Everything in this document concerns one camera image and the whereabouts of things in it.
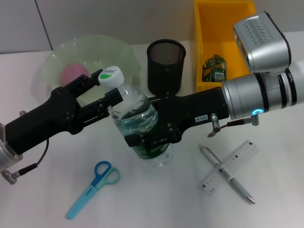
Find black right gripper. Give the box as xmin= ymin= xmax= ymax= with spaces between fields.
xmin=123 ymin=86 xmax=230 ymax=148

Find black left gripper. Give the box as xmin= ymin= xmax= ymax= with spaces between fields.
xmin=4 ymin=68 xmax=103 ymax=155

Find pink peach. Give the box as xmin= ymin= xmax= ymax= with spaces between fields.
xmin=60 ymin=63 xmax=90 ymax=87

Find clear green-label water bottle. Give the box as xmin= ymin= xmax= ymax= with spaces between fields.
xmin=97 ymin=66 xmax=175 ymax=168

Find green plastic wrapper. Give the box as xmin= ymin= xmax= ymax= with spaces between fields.
xmin=201 ymin=54 xmax=228 ymax=83

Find blue scissors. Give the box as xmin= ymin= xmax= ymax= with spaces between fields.
xmin=66 ymin=161 xmax=121 ymax=219

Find pale green glass fruit plate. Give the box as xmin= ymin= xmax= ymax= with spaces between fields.
xmin=32 ymin=34 xmax=141 ymax=107

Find black mesh pen holder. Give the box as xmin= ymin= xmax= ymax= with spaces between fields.
xmin=146 ymin=39 xmax=186 ymax=97

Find transparent plastic ruler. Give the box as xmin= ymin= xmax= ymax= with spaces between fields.
xmin=200 ymin=140 xmax=260 ymax=197

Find silver ballpoint pen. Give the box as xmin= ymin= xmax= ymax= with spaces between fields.
xmin=198 ymin=143 xmax=255 ymax=204

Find yellow plastic bin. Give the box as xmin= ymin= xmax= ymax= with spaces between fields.
xmin=193 ymin=0 xmax=257 ymax=92

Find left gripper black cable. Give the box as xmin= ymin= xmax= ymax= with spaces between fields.
xmin=0 ymin=110 xmax=50 ymax=185

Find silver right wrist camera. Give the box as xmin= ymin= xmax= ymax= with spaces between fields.
xmin=232 ymin=10 xmax=292 ymax=76

